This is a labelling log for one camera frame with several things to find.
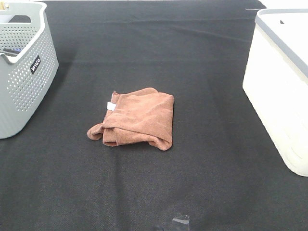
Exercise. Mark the brown towel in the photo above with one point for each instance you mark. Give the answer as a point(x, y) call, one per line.
point(144, 115)

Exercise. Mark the white storage bin grey rim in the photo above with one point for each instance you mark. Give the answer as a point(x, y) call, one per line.
point(276, 82)

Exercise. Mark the grey perforated laundry basket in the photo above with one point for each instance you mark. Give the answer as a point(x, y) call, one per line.
point(26, 78)

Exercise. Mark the dark item in basket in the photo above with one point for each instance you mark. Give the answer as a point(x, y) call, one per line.
point(10, 52)

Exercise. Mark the black table mat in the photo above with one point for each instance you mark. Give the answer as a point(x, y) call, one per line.
point(223, 170)

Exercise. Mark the clear tape piece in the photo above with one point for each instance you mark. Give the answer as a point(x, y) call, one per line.
point(183, 219)

